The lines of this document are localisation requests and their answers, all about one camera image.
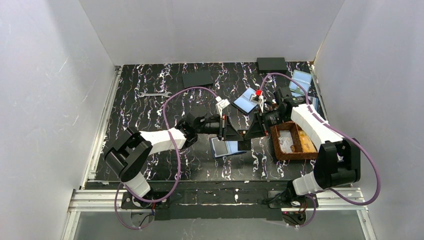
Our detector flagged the dark blue card holder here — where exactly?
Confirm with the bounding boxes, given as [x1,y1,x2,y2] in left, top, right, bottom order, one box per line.
[209,137,247,159]

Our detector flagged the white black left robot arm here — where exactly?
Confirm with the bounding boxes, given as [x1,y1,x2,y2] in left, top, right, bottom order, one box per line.
[103,110,244,203]

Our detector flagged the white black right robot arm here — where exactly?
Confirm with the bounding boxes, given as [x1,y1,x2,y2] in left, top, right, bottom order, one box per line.
[243,87,361,198]

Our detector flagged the dark card in holder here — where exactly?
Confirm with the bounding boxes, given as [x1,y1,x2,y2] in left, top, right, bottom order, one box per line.
[211,137,229,158]

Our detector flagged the white cards in basket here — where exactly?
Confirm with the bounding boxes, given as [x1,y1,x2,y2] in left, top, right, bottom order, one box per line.
[278,130,295,154]

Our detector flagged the open blue card holder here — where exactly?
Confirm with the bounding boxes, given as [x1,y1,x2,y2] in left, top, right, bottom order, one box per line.
[232,87,258,115]

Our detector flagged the blue striped card holder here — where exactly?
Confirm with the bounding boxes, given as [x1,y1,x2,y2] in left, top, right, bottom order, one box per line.
[292,92,320,112]

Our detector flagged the yellow cards in basket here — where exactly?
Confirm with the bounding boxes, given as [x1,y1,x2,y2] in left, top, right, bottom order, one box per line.
[298,130,317,153]

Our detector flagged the light blue snap card holder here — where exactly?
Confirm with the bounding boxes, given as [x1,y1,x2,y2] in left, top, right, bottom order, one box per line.
[289,70,312,97]

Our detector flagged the woven brown basket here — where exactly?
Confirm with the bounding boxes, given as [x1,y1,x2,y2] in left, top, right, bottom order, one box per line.
[270,121,318,161]

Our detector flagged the black flat box centre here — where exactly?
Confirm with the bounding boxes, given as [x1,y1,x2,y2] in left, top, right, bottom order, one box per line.
[182,70,214,89]

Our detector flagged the black box at back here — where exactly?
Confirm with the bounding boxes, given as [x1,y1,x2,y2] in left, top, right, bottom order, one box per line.
[256,57,288,74]

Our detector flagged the silver open-end wrench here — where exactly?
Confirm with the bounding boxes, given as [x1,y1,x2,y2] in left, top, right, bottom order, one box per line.
[138,91,172,98]

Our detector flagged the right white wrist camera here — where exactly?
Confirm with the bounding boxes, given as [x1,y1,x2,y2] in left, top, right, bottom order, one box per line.
[249,89,265,113]

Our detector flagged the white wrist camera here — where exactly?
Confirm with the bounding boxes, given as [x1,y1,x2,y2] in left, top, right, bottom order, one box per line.
[249,89,265,113]
[215,96,230,117]

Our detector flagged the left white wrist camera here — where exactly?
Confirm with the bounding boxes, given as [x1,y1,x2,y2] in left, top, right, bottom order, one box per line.
[215,96,230,117]

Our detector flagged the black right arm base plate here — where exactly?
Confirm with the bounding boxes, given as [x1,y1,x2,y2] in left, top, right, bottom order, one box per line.
[262,190,319,211]

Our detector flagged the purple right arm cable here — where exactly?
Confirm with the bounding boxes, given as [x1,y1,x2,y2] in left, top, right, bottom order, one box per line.
[259,72,382,228]

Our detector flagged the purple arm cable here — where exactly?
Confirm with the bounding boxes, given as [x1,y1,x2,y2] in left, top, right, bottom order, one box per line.
[114,86,220,231]
[259,72,382,228]

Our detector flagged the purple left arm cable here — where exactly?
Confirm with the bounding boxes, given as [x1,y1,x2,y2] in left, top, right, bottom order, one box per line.
[114,86,220,231]

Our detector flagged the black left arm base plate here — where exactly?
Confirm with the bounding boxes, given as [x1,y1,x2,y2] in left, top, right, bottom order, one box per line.
[120,190,170,210]

